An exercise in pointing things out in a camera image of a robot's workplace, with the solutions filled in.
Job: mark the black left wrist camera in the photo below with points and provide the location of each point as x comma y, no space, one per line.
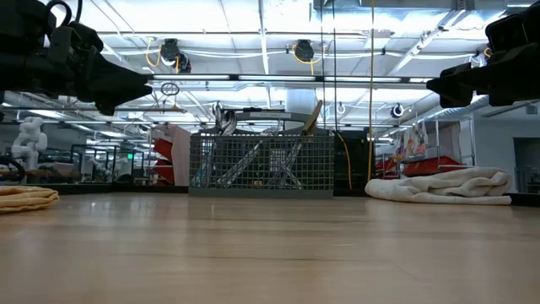
76,40

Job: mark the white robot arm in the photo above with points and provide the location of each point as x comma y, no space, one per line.
29,141

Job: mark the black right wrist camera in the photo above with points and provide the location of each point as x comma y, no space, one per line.
506,34

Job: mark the metal shelf rack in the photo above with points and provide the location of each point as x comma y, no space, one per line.
437,139

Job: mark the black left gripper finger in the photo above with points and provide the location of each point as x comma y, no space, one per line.
106,107
118,82

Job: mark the crumpled beige towel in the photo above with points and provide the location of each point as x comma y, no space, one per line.
443,186

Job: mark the colourful hanging sheets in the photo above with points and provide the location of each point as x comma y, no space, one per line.
415,141

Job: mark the overhead light bar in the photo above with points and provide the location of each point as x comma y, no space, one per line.
274,78

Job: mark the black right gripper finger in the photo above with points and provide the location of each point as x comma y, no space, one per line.
464,72
453,93

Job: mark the black metal frame station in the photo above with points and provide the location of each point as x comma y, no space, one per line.
93,145

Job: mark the red storage bins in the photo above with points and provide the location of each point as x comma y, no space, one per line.
426,165
164,150

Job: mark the silver ventilation duct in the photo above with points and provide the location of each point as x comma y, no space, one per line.
464,110

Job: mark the grey mesh cutlery basket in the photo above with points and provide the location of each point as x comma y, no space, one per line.
261,193

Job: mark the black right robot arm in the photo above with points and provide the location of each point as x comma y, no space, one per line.
532,8

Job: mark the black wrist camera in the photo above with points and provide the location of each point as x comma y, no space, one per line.
506,34
76,40

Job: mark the folded orange cloth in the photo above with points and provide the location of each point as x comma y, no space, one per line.
25,200

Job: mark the pink board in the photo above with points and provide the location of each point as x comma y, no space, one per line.
181,156

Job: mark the dark door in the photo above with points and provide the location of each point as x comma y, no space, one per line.
527,160

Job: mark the white column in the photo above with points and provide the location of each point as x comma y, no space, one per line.
295,97

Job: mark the black cabinet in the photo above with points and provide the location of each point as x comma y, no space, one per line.
358,160

